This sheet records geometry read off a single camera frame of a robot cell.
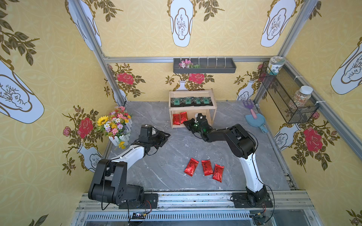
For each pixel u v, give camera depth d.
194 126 0.92
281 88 0.90
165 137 0.81
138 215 0.73
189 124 0.92
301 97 0.65
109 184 0.43
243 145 0.59
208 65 0.92
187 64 0.88
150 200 0.74
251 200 0.65
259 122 1.08
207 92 0.98
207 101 0.92
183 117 1.03
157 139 0.79
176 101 0.92
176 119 1.04
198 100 0.93
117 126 0.86
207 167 0.83
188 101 0.92
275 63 0.84
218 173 0.81
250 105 1.20
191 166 0.84
